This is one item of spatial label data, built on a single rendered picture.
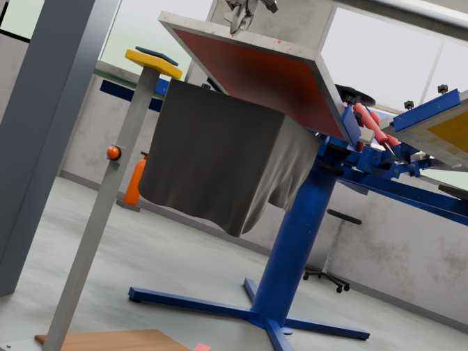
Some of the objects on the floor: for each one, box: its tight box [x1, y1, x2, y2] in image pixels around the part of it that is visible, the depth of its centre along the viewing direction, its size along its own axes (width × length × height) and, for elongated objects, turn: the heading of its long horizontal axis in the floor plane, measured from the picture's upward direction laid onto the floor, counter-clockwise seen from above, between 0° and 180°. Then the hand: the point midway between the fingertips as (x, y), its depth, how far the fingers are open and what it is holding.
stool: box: [303, 208, 363, 293], centre depth 555 cm, size 57×54×68 cm
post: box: [0, 49, 183, 351], centre depth 178 cm, size 22×22×96 cm
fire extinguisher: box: [116, 151, 148, 212], centre depth 584 cm, size 25×25×57 cm
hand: (237, 33), depth 191 cm, fingers closed on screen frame, 4 cm apart
